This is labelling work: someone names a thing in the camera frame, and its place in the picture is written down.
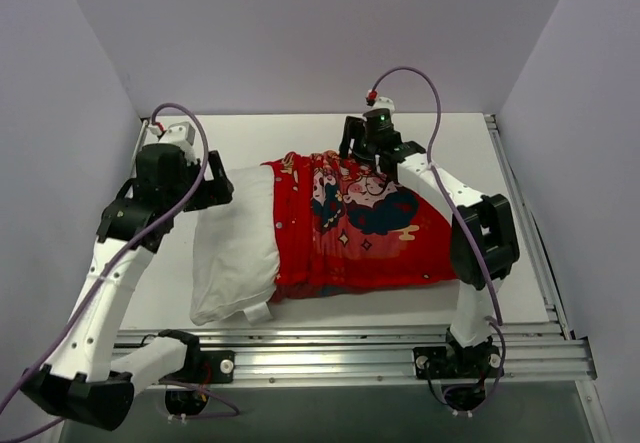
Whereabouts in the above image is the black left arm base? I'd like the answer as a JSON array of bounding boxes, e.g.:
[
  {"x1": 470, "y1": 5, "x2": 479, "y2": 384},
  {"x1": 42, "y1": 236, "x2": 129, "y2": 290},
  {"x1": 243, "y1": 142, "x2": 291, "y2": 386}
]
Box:
[{"x1": 190, "y1": 350, "x2": 236, "y2": 385}]

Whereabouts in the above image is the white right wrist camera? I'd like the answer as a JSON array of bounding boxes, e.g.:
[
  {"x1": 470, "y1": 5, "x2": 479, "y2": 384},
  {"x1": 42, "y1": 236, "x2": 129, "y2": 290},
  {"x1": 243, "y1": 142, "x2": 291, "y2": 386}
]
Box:
[{"x1": 365, "y1": 90, "x2": 396, "y2": 114}]

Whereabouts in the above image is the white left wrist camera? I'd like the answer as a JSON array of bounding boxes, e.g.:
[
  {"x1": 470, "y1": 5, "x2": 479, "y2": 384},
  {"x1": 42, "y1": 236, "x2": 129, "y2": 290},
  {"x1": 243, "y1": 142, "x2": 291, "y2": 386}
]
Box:
[{"x1": 148, "y1": 121, "x2": 196, "y2": 159}]

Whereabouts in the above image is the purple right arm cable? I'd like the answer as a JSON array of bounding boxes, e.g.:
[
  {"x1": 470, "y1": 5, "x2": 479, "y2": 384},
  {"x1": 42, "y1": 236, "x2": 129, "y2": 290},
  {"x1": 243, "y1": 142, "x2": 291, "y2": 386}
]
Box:
[{"x1": 367, "y1": 66, "x2": 505, "y2": 379}]

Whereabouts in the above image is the aluminium side rail left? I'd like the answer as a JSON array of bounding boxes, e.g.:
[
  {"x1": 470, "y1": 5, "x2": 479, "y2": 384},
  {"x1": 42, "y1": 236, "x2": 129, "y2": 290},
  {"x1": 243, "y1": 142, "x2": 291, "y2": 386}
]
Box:
[{"x1": 82, "y1": 117, "x2": 151, "y2": 314}]

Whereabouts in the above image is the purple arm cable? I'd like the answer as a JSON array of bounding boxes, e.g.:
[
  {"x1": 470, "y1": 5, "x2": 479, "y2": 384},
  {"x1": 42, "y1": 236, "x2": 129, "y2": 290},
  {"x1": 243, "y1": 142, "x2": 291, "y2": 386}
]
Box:
[
  {"x1": 367, "y1": 66, "x2": 505, "y2": 379},
  {"x1": 0, "y1": 103, "x2": 210, "y2": 443}
]

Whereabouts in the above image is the white pillow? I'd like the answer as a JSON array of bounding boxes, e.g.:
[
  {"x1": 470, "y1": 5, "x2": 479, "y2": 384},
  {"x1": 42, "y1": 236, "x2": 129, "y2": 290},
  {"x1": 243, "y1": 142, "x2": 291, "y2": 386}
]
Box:
[{"x1": 190, "y1": 166, "x2": 280, "y2": 326}]

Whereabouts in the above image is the red printed pillowcase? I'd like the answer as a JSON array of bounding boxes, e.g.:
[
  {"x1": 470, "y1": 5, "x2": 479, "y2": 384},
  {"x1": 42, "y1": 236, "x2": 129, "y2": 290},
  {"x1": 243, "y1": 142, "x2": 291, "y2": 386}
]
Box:
[{"x1": 267, "y1": 150, "x2": 455, "y2": 302}]

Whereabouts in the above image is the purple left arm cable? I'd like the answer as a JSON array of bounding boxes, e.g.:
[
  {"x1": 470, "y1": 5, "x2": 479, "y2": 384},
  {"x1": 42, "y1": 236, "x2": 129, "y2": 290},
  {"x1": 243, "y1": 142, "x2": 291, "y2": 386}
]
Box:
[{"x1": 0, "y1": 103, "x2": 210, "y2": 443}]

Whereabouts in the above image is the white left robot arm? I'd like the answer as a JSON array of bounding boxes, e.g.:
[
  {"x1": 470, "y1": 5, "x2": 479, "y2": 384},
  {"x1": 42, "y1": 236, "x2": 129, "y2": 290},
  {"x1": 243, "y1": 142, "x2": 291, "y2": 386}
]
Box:
[{"x1": 19, "y1": 143, "x2": 233, "y2": 431}]

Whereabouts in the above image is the aluminium side rail right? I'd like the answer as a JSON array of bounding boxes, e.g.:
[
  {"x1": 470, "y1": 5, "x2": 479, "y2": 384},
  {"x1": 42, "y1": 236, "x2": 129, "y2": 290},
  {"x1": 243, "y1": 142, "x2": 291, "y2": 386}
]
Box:
[{"x1": 484, "y1": 114, "x2": 575, "y2": 340}]

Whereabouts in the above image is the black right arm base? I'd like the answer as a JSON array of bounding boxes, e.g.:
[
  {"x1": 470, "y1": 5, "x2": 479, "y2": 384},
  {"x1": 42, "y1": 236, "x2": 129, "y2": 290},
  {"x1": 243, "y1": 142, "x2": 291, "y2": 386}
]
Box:
[{"x1": 412, "y1": 343, "x2": 504, "y2": 380}]

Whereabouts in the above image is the aluminium side rail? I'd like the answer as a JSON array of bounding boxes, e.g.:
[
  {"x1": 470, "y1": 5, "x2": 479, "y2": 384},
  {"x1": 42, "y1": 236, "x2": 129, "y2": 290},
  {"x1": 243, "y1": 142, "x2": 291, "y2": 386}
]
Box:
[
  {"x1": 82, "y1": 117, "x2": 151, "y2": 314},
  {"x1": 484, "y1": 114, "x2": 575, "y2": 340}
]

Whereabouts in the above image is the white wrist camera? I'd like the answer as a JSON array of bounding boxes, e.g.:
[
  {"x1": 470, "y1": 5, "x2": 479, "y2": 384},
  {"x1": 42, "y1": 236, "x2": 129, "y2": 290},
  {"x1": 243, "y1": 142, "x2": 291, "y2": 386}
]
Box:
[
  {"x1": 148, "y1": 121, "x2": 196, "y2": 159},
  {"x1": 365, "y1": 90, "x2": 396, "y2": 114}
]

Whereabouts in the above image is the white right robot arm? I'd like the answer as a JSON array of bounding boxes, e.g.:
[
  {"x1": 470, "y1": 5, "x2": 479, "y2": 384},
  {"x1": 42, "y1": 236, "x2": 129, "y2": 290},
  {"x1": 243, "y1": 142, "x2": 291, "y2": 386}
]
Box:
[{"x1": 339, "y1": 107, "x2": 520, "y2": 376}]

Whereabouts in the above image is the aluminium front mounting rail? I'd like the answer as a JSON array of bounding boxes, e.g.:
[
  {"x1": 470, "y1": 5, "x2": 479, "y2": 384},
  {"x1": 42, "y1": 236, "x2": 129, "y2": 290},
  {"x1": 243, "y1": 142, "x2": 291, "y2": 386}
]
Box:
[{"x1": 114, "y1": 323, "x2": 599, "y2": 389}]

